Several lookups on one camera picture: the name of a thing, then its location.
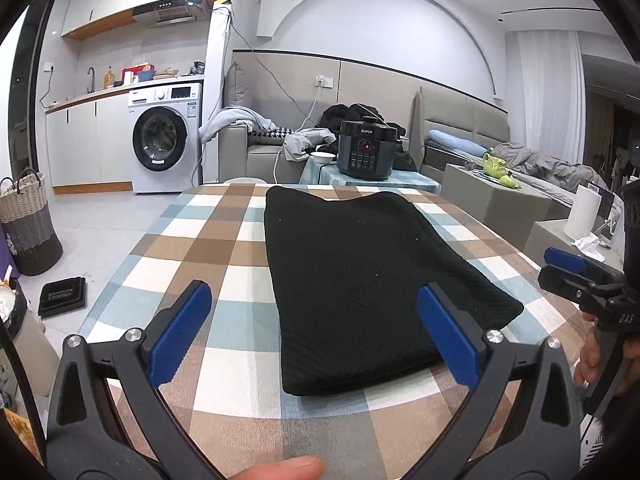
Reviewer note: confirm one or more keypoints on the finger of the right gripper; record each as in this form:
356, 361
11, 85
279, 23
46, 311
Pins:
576, 287
565, 259

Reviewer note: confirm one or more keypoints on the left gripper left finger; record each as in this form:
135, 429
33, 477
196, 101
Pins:
107, 418

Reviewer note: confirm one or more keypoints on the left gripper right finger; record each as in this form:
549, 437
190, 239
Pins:
520, 418

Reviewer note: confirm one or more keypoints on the black knit sweater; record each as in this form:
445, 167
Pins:
346, 276

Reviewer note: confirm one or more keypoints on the black clothes pile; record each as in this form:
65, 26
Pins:
333, 116

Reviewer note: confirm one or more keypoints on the person's left hand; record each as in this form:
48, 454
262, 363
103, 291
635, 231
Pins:
305, 467

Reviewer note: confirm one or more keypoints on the grey storage box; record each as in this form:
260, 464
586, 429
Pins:
550, 233
509, 213

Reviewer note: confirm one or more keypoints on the paper towel roll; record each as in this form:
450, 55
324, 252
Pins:
583, 213

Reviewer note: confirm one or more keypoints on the green plush toy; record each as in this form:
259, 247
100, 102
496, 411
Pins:
495, 169

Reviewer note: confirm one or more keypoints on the light blue pillow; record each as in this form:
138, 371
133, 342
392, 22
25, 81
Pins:
455, 143

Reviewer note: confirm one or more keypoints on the white curtain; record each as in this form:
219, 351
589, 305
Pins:
554, 93

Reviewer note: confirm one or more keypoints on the woven laundry basket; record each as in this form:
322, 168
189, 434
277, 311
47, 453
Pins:
27, 223

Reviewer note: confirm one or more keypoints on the grey bed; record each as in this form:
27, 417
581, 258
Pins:
436, 107

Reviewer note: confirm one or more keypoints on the dark electric pressure cooker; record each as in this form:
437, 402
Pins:
366, 149

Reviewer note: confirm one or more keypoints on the white round stool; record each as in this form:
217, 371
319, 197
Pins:
245, 180

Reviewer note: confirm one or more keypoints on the white kitchen cabinet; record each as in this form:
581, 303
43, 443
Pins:
88, 146

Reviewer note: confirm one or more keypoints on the grey sofa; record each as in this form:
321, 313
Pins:
279, 88

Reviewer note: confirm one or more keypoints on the grey white blanket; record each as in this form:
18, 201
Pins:
297, 144

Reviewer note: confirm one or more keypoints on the white front-load washing machine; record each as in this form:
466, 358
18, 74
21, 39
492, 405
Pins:
166, 149

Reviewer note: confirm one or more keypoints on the range hood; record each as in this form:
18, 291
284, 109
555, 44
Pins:
170, 12

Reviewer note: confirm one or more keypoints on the white wall socket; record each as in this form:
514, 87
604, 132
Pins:
324, 82

